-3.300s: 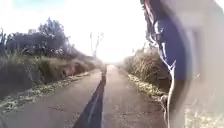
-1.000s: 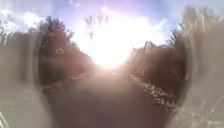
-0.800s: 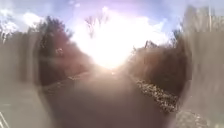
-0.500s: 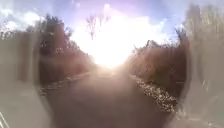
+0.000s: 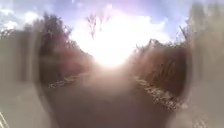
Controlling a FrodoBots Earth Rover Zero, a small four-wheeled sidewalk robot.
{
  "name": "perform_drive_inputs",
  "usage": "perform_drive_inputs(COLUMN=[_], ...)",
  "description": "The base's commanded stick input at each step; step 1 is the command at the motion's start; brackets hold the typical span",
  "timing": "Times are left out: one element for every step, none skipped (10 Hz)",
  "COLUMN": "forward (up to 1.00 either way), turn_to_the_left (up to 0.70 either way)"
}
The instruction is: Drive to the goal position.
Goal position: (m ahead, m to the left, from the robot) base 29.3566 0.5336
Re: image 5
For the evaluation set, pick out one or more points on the overgrown bank of bushes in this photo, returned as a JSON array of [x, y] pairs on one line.
[[61, 56], [163, 63]]

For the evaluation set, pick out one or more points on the thin bare tree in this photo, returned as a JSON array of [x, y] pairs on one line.
[[92, 24]]

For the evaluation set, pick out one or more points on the dry leaf litter verge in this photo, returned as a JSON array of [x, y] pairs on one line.
[[65, 81], [160, 95]]

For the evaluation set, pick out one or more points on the grey dirt path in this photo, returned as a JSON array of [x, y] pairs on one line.
[[110, 106]]

